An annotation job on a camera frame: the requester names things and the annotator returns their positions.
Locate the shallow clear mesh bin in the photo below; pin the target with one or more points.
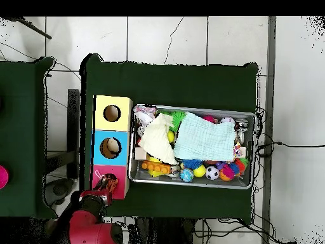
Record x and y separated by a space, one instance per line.
246 180

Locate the orange toy building blocks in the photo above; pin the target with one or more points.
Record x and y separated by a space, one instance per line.
155 166

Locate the green spiky ball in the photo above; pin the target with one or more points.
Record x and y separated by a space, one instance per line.
178 120

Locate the pink spiky ball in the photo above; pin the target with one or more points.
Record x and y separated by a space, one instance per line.
228 171

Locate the black rod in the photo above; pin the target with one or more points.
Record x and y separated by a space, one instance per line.
30 28

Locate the black and white soccer ball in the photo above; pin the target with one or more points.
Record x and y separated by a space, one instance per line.
212 173

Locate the colourful printed packet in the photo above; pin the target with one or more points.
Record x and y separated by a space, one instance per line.
144 114

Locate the wooden box with three holes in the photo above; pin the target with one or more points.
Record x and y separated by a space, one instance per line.
121 152

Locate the green covered side table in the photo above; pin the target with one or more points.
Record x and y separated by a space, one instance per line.
23 137

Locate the grey stand base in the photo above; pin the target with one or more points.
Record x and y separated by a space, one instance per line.
58 189

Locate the black upright panel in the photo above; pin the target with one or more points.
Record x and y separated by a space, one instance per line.
73 127

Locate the small yellow ball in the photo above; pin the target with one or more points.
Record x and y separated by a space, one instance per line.
171 136

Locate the mint green muslin cloth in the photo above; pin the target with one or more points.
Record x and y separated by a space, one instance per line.
205 137

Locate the orange tiger plush toy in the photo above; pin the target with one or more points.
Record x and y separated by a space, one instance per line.
107 182

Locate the dark green table cloth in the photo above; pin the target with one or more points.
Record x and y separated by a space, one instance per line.
167 84

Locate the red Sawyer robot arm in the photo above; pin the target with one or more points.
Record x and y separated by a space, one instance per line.
91 229

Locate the white baseball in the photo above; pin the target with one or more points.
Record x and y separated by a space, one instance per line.
227 121

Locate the blue globe ball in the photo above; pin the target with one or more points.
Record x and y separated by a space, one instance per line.
187 175

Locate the cream yellow muslin cloth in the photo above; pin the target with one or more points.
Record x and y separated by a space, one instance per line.
157 140

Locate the pink round object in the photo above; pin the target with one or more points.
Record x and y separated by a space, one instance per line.
3 177

